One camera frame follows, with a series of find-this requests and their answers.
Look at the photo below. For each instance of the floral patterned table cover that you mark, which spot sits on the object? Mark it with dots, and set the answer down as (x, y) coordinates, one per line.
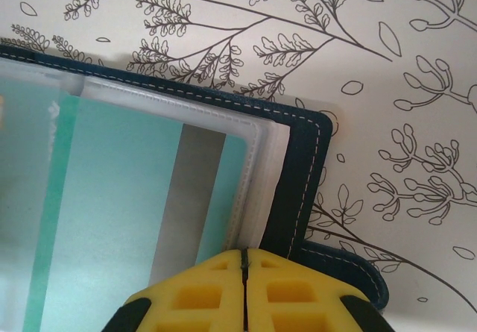
(372, 86)

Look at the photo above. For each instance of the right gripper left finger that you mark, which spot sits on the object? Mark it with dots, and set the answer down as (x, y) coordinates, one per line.
(194, 302)

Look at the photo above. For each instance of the dark blue card holder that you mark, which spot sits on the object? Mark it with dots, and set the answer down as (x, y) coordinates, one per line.
(302, 183)

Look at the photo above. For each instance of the teal card with grey stripe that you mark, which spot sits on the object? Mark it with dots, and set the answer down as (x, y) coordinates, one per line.
(123, 197)

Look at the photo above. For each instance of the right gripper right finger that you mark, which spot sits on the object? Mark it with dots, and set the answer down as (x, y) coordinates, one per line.
(298, 302)

